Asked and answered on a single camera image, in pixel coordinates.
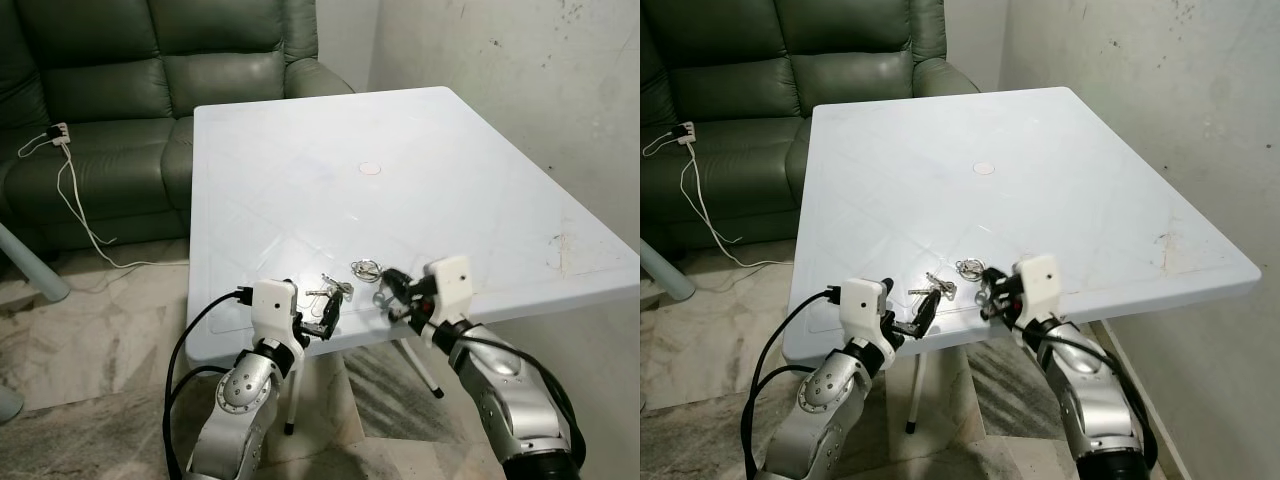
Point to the silver key bunch with rings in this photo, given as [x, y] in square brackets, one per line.
[338, 288]
[940, 286]

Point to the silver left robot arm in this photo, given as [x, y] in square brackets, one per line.
[240, 400]
[830, 400]

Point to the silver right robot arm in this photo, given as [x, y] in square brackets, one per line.
[1095, 400]
[510, 400]

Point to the thin white table leg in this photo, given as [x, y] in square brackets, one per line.
[292, 395]
[913, 395]
[425, 370]

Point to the white plastic table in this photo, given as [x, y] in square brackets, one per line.
[1020, 200]
[400, 200]

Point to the round white table cap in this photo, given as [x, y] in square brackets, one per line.
[370, 169]
[984, 168]

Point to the grey slanted pole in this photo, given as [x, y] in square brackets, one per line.
[665, 272]
[35, 268]

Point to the dark green leather sofa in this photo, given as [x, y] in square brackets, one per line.
[760, 80]
[120, 80]

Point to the white power adapter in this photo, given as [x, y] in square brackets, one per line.
[60, 132]
[686, 131]

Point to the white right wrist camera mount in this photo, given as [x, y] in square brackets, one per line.
[1038, 276]
[450, 280]

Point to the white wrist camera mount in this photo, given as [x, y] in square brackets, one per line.
[862, 303]
[450, 280]
[272, 305]
[1038, 276]

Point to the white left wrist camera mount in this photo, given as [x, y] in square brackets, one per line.
[272, 305]
[862, 303]

